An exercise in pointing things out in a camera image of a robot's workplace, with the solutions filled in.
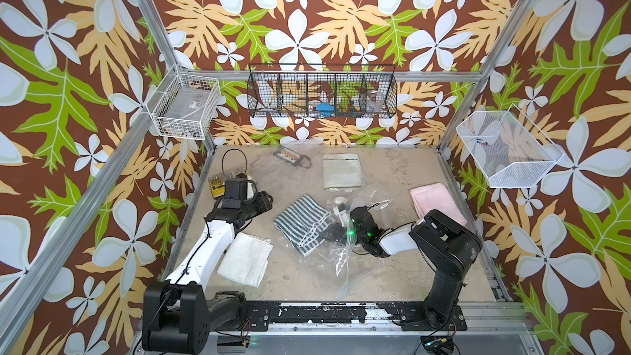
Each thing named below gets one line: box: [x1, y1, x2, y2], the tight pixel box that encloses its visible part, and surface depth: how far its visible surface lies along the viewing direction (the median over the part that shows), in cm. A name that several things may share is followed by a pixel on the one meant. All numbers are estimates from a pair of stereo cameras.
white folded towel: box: [216, 233, 274, 288], surface depth 84 cm
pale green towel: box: [322, 152, 364, 191], surface depth 111 cm
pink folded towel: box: [409, 182, 468, 227], surface depth 101 cm
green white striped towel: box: [273, 193, 336, 257], surface depth 92 cm
